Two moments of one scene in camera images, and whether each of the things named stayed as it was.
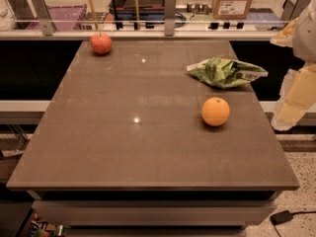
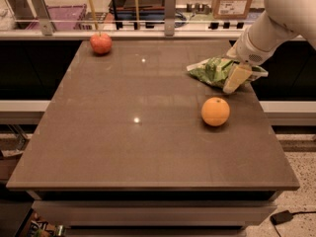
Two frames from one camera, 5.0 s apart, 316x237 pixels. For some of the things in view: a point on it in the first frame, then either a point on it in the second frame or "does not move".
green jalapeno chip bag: x=225 y=73 does not move
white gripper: x=306 y=34 → x=246 y=51
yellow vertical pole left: x=92 y=7 does not move
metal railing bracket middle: x=170 y=12 does not move
